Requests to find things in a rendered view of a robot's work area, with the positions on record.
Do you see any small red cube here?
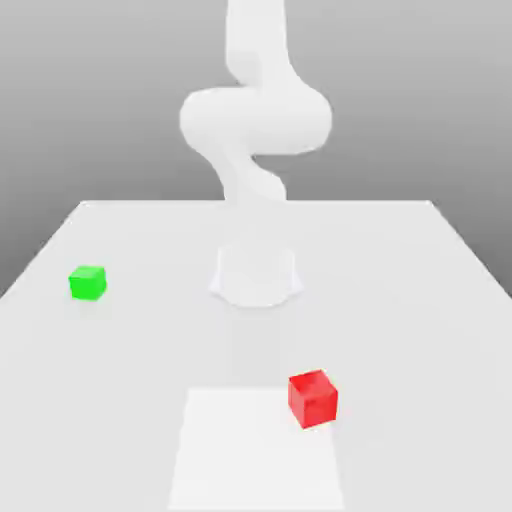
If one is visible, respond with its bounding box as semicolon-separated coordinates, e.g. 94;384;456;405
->
287;368;340;430

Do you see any small green cube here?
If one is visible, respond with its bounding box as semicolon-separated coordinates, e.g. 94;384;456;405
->
68;264;108;302

